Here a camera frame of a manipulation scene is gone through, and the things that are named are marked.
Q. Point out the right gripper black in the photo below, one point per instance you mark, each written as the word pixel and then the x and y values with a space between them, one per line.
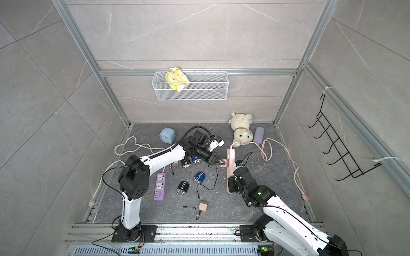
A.
pixel 231 180

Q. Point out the pink power strip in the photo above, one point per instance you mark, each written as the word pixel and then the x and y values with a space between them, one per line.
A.
pixel 230 166

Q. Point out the black wall hook rack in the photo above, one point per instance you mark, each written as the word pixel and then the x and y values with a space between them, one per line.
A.
pixel 338 146

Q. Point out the yellow wet wipes pack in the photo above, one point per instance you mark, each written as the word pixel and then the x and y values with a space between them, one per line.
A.
pixel 177 79

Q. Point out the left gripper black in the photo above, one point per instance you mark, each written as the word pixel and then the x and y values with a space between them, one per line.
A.
pixel 213 159

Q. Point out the black electric shaver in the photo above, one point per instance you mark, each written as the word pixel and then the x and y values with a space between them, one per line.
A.
pixel 186 163

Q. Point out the pink charger plug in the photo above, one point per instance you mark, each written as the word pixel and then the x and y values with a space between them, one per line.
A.
pixel 203 206
pixel 223 164

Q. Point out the cream teddy bear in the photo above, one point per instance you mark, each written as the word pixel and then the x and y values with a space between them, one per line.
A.
pixel 240 124

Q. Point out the light blue alarm clock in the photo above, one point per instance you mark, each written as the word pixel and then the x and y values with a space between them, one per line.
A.
pixel 167 135

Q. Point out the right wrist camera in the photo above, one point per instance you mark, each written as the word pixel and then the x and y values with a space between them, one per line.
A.
pixel 239 163

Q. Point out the lavender oval case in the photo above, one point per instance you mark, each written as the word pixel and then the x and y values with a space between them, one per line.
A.
pixel 259 135

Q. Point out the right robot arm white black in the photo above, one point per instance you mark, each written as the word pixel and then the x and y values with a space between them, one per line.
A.
pixel 280 224

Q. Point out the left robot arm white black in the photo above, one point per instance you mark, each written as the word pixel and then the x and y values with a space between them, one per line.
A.
pixel 134 178

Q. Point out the white wire mesh basket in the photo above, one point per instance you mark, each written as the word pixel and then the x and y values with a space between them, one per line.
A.
pixel 202 85

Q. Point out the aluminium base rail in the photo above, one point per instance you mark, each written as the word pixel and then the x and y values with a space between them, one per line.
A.
pixel 94 239

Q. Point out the black shaver power plug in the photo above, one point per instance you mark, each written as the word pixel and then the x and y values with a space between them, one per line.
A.
pixel 183 187

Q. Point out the purple power strip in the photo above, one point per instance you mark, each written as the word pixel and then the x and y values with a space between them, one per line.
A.
pixel 159 191

